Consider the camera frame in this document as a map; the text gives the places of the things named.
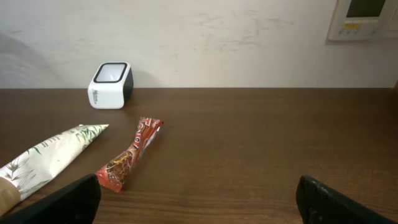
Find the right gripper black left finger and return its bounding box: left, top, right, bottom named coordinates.
left=1, top=174, right=101, bottom=224

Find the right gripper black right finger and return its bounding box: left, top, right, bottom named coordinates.
left=296, top=175, right=397, bottom=224

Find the red chocolate bar wrapper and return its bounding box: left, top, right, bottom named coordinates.
left=95, top=117, right=163, bottom=192

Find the white tube with gold cap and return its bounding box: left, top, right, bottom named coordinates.
left=1, top=124, right=108, bottom=215

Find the white barcode scanner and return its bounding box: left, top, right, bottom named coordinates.
left=87, top=62, right=134, bottom=110

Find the white wall control panel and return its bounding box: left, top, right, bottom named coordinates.
left=328, top=0, right=397, bottom=41

